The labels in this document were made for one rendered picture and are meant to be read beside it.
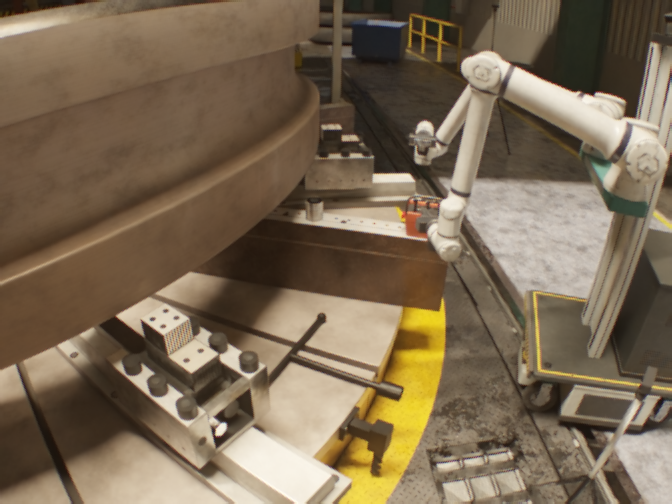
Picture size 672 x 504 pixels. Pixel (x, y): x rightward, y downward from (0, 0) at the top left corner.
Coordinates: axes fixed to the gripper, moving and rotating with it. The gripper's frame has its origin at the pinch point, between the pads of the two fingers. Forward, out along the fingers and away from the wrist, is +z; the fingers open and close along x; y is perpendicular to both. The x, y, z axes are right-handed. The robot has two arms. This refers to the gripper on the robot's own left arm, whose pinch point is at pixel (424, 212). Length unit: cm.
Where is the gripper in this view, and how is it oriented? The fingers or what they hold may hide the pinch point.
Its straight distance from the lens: 216.7
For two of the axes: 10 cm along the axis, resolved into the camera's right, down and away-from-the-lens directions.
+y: 0.1, -8.6, -5.2
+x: -9.9, 0.6, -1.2
